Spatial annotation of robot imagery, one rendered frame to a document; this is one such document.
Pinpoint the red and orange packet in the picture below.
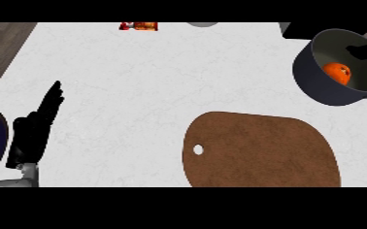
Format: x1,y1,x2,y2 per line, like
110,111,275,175
116,21,159,32

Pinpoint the brown wooden cutting board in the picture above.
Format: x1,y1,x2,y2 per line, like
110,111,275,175
180,111,343,188

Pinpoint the dark blue round object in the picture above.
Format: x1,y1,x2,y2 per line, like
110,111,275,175
0,112,8,161

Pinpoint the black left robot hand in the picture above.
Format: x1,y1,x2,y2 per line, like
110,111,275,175
4,80,66,170

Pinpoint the dark grey pot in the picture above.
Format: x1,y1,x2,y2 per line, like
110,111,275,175
291,28,367,107

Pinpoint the orange squash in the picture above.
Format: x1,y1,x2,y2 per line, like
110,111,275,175
321,62,352,86

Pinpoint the black appliance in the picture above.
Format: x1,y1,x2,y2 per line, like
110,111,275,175
278,21,367,41

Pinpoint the grey round object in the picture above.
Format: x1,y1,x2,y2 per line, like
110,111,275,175
184,21,220,28

